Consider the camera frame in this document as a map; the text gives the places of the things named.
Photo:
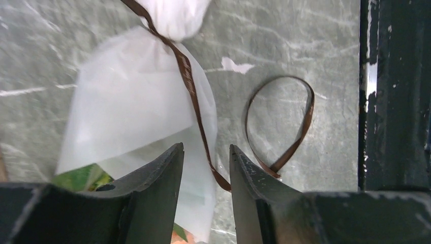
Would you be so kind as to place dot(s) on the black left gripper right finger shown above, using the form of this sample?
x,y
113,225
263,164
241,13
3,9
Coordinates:
x,y
268,211

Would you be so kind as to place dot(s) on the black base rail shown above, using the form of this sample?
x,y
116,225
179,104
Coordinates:
x,y
394,95

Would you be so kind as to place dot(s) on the pink flower bouquet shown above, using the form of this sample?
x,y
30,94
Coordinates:
x,y
89,178

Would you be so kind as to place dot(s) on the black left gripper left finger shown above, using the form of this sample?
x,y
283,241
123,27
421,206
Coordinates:
x,y
137,208

